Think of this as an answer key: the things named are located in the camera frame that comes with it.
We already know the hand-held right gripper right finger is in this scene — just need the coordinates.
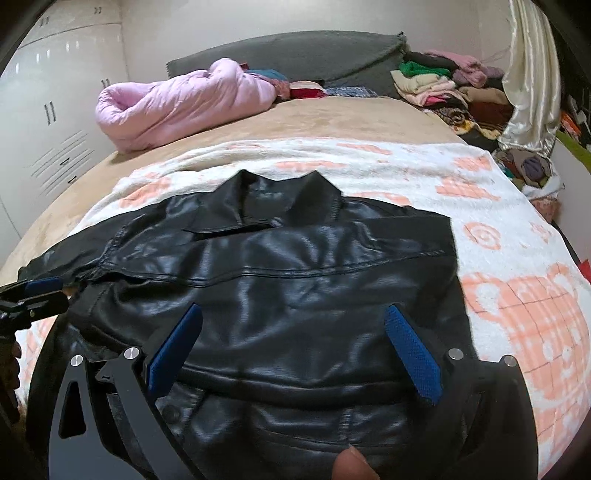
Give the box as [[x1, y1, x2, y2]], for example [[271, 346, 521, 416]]
[[384, 303, 541, 480]]

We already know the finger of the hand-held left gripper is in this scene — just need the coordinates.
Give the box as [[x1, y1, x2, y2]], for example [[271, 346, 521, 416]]
[[0, 276, 65, 302], [11, 293, 71, 329]]

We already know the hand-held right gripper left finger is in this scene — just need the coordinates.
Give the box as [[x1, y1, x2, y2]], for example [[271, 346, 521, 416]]
[[48, 302, 206, 480]]

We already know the black leather jacket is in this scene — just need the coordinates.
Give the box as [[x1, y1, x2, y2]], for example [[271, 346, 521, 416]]
[[18, 170, 490, 480]]

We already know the white bag of clothes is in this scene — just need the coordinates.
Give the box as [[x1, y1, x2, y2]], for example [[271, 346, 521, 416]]
[[493, 147, 565, 204]]

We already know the pile of folded clothes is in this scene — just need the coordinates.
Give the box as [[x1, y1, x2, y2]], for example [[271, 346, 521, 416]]
[[392, 48, 515, 139]]

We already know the person's left hand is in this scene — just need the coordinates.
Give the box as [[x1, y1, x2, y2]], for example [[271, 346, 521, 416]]
[[0, 342, 23, 418]]

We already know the person's right hand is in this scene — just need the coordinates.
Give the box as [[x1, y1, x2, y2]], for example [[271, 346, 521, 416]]
[[331, 447, 380, 480]]

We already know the white and orange printed blanket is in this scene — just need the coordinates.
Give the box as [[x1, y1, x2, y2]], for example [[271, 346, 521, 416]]
[[14, 138, 591, 480]]

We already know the white wardrobe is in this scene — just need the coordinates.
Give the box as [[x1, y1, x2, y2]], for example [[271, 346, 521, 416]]
[[0, 0, 129, 259]]

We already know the pink patterned cloth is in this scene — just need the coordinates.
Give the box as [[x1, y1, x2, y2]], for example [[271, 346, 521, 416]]
[[529, 194, 561, 223]]

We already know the pink quilted comforter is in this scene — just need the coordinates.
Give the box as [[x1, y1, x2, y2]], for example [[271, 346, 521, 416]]
[[95, 58, 278, 154]]

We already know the beige bed sheet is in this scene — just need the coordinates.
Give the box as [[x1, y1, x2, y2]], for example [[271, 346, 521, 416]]
[[0, 95, 467, 278]]

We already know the lime green cloth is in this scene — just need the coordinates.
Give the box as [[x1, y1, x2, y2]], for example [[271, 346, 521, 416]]
[[556, 129, 591, 154]]

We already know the blue patterned cloth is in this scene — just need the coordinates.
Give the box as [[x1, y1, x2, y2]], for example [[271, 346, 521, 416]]
[[325, 85, 379, 99]]

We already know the red cloth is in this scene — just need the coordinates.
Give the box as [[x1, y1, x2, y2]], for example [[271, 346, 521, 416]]
[[288, 80, 328, 100]]

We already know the teal cloth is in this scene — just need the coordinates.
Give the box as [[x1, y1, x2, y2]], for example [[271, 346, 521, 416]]
[[245, 68, 289, 93]]

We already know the grey headboard cover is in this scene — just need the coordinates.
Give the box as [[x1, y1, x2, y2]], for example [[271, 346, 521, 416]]
[[165, 30, 407, 100]]

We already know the cream satin curtain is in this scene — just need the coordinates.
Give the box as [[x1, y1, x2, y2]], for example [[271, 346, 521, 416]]
[[496, 0, 561, 153]]

